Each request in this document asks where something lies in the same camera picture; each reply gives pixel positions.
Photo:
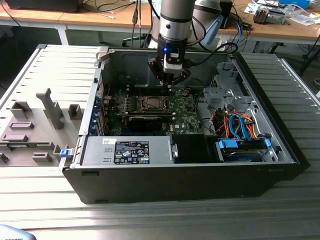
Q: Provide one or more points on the silver metal bracket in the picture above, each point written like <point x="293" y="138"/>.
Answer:
<point x="226" y="70"/>

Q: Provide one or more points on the metal locking lever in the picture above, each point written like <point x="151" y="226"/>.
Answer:
<point x="140" y="91"/>

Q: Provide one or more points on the black graphics card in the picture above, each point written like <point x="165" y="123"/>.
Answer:
<point x="145" y="123"/>

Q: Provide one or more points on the blue case latch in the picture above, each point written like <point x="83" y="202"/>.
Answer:
<point x="65" y="153"/>

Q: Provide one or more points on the black plastic duct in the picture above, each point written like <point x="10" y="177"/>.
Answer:
<point x="190" y="148"/>

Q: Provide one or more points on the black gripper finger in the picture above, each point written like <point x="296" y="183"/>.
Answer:
<point x="182" y="75"/>
<point x="155" y="67"/>

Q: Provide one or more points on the white power adapter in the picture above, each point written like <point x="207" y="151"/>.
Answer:
<point x="220" y="47"/>

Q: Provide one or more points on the grey case corner bracket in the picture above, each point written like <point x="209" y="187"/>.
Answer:
<point x="102" y="53"/>

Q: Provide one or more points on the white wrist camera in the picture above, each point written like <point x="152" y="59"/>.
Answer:
<point x="172" y="67"/>

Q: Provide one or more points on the blue disk carrier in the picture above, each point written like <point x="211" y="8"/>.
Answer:
<point x="226" y="145"/>

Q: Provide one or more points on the pale blue teach pendant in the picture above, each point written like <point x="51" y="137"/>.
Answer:
<point x="212" y="30"/>

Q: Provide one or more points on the clear plastic bag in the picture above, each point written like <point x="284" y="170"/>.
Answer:
<point x="303" y="20"/>

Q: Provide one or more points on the black flat box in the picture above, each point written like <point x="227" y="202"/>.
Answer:
<point x="42" y="5"/>

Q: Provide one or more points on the metal CPU cooler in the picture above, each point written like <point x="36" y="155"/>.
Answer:
<point x="265" y="16"/>

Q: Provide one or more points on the CPU socket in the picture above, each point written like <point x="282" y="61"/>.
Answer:
<point x="167" y="107"/>

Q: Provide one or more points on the black PC case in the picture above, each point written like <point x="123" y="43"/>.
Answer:
<point x="175" y="185"/>

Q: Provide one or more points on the black chair base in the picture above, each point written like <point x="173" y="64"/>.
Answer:
<point x="131" y="39"/>

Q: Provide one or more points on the green RAM stick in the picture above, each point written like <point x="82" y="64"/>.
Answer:
<point x="30" y="145"/>

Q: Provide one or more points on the blue box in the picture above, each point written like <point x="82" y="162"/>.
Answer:
<point x="295" y="2"/>

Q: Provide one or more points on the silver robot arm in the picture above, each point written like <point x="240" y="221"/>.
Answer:
<point x="175" y="22"/>

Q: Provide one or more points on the grey rounded device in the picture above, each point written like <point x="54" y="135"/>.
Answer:
<point x="12" y="233"/>

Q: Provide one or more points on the hard disk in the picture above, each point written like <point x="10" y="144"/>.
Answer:
<point x="240" y="157"/>

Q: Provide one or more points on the silver drive cage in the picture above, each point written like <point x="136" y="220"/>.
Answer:
<point x="216" y="96"/>

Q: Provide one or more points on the grey parts rack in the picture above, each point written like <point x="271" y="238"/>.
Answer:
<point x="42" y="136"/>

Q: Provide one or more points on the black upright box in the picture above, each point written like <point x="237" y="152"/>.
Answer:
<point x="226" y="15"/>

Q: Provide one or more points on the green motherboard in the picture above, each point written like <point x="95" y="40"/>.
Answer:
<point x="186" y="117"/>

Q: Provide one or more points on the silver power supply unit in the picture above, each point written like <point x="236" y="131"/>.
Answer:
<point x="97" y="150"/>

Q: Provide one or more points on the silver CPU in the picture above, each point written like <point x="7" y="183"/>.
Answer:
<point x="154" y="102"/>

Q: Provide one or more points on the wooden desk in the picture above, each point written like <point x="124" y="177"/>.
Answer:
<point x="75" y="18"/>
<point x="275" y="32"/>

